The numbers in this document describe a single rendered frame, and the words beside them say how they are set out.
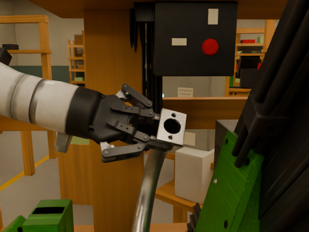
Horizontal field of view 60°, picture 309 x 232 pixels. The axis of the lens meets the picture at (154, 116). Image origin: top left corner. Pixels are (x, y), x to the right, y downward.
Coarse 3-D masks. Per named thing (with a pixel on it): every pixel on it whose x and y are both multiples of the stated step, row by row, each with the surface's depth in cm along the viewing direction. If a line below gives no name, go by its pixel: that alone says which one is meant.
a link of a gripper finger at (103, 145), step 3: (102, 144) 38; (105, 144) 39; (108, 144) 39; (102, 147) 38; (105, 147) 38; (108, 147) 38; (111, 147) 38; (102, 150) 38; (102, 159) 38; (105, 159) 38; (108, 159) 38; (111, 159) 38
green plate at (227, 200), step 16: (224, 144) 42; (224, 160) 41; (256, 160) 32; (224, 176) 39; (240, 176) 34; (256, 176) 32; (208, 192) 44; (224, 192) 38; (240, 192) 33; (256, 192) 34; (208, 208) 42; (224, 208) 37; (240, 208) 33; (256, 208) 34; (208, 224) 41; (224, 224) 35; (240, 224) 35; (256, 224) 35
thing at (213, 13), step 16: (160, 16) 54; (176, 16) 54; (192, 16) 54; (208, 16) 54; (224, 16) 54; (160, 32) 55; (176, 32) 55; (192, 32) 55; (208, 32) 55; (224, 32) 55; (160, 48) 55; (176, 48) 55; (192, 48) 55; (208, 48) 55; (224, 48) 56; (160, 64) 56; (176, 64) 56; (192, 64) 56; (208, 64) 56; (224, 64) 56
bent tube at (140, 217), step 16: (160, 112) 41; (176, 112) 41; (160, 128) 39; (176, 128) 42; (176, 144) 39; (160, 160) 47; (144, 176) 48; (144, 192) 47; (144, 208) 45; (144, 224) 44
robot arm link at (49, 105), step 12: (48, 84) 38; (60, 84) 39; (72, 84) 40; (36, 96) 37; (48, 96) 37; (60, 96) 37; (72, 96) 38; (36, 108) 37; (48, 108) 37; (60, 108) 37; (36, 120) 38; (48, 120) 37; (60, 120) 37; (60, 132) 40; (60, 144) 43
